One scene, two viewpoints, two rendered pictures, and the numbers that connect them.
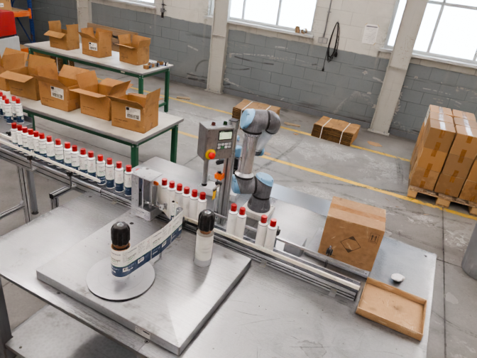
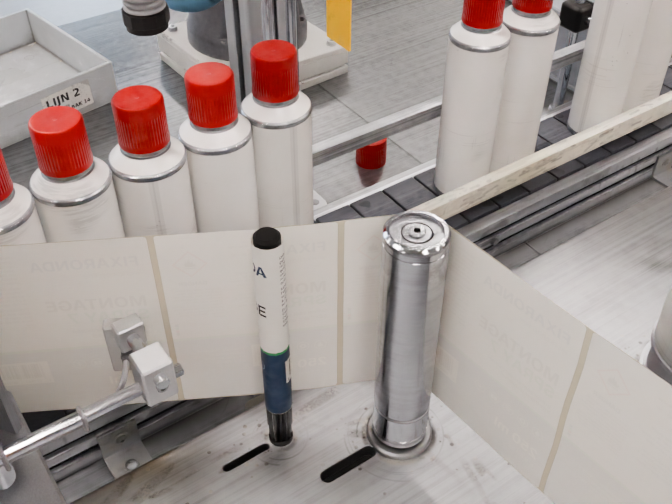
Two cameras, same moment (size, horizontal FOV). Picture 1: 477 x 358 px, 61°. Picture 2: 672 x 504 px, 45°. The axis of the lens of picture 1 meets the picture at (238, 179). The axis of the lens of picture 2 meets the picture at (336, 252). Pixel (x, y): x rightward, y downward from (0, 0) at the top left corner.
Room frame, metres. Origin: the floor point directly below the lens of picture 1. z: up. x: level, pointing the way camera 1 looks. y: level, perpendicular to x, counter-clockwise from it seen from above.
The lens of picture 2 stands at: (1.67, 0.60, 1.36)
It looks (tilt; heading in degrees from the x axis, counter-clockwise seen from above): 42 degrees down; 302
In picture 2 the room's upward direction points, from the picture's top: straight up
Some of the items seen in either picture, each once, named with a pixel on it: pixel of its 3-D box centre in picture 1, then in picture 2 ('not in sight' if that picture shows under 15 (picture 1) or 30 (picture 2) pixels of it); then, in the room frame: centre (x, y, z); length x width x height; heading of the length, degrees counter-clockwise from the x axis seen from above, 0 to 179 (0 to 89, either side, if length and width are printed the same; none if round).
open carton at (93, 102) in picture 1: (103, 95); not in sight; (3.80, 1.40, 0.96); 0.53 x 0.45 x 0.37; 161
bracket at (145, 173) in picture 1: (147, 173); not in sight; (2.01, 0.51, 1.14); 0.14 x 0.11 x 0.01; 67
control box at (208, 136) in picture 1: (216, 140); not in sight; (2.05, 0.15, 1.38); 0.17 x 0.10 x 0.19; 122
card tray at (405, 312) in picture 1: (392, 306); not in sight; (1.53, -0.83, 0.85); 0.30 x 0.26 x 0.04; 67
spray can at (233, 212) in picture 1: (232, 220); (472, 93); (1.90, 0.00, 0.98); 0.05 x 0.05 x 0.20
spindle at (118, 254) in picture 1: (121, 251); not in sight; (1.45, 0.48, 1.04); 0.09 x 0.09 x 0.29
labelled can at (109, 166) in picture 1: (109, 173); not in sight; (2.24, 0.81, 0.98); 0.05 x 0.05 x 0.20
